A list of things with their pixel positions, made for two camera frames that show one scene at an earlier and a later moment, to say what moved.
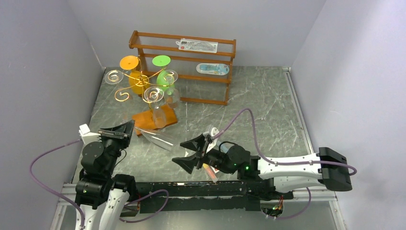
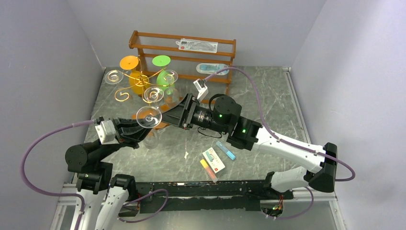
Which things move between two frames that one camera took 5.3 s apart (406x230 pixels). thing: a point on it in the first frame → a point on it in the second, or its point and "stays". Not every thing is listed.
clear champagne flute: x=154 y=94 stays
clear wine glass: x=172 y=96 stays
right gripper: x=203 y=151 → x=186 y=112
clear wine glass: x=113 y=76 stays
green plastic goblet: x=165 y=79 stays
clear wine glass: x=163 y=141 → x=150 y=117
